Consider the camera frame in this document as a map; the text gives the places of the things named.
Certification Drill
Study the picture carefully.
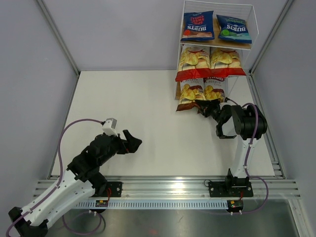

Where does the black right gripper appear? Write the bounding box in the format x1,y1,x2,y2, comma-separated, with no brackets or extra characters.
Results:
195,98,223,124

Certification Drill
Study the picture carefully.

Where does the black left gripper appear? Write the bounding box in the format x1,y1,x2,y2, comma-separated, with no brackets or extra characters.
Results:
98,130,142,165

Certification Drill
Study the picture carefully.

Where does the brown Chuba bag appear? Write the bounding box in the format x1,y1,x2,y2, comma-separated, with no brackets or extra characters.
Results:
176,78,206,111
203,77,227,103

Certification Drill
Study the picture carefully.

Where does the red Chuba bag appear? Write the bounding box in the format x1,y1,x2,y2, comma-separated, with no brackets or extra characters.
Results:
175,45,212,82
210,47,246,78

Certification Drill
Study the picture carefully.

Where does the blue Burts sea salt bag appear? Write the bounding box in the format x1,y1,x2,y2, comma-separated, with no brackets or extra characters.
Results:
216,15,252,44

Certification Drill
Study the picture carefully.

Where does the blue Burts spicy chilli bag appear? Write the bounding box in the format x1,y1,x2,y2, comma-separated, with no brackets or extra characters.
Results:
181,11,215,41

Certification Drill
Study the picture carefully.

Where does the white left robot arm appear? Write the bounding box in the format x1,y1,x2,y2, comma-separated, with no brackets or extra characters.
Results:
8,130,142,237

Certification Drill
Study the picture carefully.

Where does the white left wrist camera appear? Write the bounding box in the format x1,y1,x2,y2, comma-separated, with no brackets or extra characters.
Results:
102,118,118,136

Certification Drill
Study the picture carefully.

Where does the white wire wooden shelf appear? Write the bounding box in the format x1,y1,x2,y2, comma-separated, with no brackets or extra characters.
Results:
175,0,258,100

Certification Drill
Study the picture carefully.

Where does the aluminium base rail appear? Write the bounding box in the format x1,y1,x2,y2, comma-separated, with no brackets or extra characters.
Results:
33,175,302,210

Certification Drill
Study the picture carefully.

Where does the left aluminium frame post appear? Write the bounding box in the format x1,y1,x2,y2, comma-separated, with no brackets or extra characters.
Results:
35,0,80,78

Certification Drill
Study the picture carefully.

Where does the aluminium frame post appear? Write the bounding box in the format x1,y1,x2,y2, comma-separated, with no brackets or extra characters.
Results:
249,0,294,76
35,0,80,78

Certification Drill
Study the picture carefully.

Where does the right aluminium frame post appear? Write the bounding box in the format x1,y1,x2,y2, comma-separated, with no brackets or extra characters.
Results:
249,0,294,76

